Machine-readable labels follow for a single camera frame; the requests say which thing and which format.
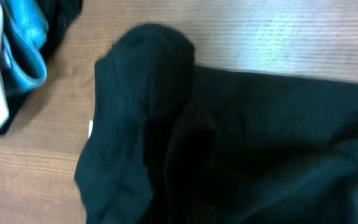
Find black t-shirt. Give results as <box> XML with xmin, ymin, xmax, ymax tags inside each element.
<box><xmin>75</xmin><ymin>24</ymin><xmax>358</xmax><ymax>223</ymax></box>

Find black folded garment under pile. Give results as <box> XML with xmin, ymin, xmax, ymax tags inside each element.
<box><xmin>0</xmin><ymin>0</ymin><xmax>83</xmax><ymax>135</ymax></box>

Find blue folded jeans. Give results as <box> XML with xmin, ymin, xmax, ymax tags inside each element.
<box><xmin>0</xmin><ymin>0</ymin><xmax>48</xmax><ymax>97</ymax></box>

